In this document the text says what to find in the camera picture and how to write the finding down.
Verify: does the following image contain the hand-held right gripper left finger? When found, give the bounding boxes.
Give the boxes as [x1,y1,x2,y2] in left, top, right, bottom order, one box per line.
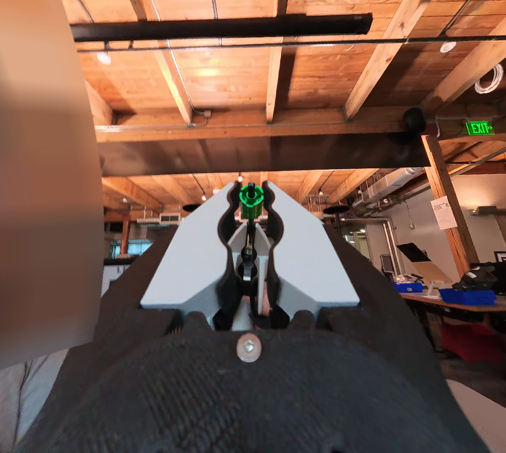
[139,181,242,330]

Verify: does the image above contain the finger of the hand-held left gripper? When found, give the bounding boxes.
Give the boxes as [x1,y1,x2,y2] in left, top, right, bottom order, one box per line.
[254,223,274,301]
[228,223,249,330]

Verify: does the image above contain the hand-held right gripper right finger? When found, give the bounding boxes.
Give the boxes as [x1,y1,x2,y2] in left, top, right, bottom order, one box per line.
[262,181,361,327]

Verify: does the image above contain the black and tan board stand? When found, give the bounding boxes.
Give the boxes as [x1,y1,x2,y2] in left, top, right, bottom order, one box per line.
[396,243,452,284]

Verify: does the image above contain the long wooden table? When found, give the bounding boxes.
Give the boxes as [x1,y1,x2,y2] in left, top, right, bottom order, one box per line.
[399,290,506,351]

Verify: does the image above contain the black equipment case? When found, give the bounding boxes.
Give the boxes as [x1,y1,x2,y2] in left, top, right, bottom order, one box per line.
[452,268,498,292]

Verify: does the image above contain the red bean bag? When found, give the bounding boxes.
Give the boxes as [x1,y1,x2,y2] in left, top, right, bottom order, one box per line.
[440,322,506,363]

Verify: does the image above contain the black round ceiling speaker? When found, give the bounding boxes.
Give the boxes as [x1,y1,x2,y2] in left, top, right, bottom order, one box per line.
[402,107,427,134]

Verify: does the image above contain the grey printed t-shirt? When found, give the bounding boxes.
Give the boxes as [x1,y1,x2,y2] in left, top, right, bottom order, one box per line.
[0,348,69,453]

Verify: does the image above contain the thin black ceiling pipe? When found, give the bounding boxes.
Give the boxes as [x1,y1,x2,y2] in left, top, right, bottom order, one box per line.
[76,36,506,52]

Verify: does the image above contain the black ceiling light bar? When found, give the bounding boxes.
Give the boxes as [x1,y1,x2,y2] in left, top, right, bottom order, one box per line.
[70,13,373,43]

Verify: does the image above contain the green lit exit sign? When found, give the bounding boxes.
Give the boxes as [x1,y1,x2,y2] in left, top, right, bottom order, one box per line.
[465,120,495,136]

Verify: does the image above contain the short silver air duct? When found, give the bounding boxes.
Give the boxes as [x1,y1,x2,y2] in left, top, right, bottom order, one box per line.
[351,167,427,209]

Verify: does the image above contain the white paper post notice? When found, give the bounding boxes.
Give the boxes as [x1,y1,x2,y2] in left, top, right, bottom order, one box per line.
[430,195,459,230]

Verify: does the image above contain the wooden support post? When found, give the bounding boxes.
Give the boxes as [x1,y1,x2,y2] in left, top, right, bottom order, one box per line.
[420,134,481,277]

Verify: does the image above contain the white cable coil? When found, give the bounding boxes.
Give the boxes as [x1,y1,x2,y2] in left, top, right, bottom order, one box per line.
[474,63,505,95]

